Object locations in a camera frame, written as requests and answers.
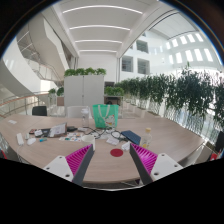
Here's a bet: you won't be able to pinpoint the colourful sticker sheet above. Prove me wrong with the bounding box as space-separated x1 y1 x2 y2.
59 132 83 143

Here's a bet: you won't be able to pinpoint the dark blue keyboard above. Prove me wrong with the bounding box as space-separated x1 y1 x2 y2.
120 129 142 146

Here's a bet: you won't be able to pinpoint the white cabinet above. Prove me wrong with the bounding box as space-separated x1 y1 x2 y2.
63 74 105 108

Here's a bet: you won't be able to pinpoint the row of green hedge plants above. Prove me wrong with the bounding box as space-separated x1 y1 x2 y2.
114 68 224 134

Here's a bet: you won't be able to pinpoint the ceiling light strips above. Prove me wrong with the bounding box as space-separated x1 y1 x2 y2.
62 4 144 54

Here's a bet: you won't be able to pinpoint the black chair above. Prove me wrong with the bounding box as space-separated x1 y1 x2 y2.
31 105 48 117

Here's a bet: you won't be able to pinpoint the clear drink bottle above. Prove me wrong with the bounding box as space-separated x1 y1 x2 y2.
140 127 153 149

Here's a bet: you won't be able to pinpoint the white chair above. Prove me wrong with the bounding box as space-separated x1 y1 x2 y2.
66 105 93 119

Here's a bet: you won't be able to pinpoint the green plants atop cabinet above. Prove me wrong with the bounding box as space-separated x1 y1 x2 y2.
63 67 108 77

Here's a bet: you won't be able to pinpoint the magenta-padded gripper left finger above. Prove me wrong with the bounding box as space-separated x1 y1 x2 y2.
43 143 95 186

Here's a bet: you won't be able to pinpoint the green tote bag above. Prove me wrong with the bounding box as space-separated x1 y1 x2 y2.
92 103 120 130

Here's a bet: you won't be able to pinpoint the clear shaker bottle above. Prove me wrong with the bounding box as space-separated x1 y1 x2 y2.
80 106 91 129

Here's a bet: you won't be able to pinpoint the white printed card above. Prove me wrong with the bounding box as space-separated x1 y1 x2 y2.
106 136 120 146

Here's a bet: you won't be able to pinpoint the white staircase with railing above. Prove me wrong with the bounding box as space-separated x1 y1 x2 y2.
0 13 73 98

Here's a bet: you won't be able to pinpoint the small clear plastic bag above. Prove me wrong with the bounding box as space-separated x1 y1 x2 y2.
121 141 132 152

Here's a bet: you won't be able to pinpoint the flat round red coaster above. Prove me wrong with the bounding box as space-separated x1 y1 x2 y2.
109 148 125 158

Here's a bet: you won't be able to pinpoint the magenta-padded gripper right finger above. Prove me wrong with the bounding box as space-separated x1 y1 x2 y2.
129 143 184 186

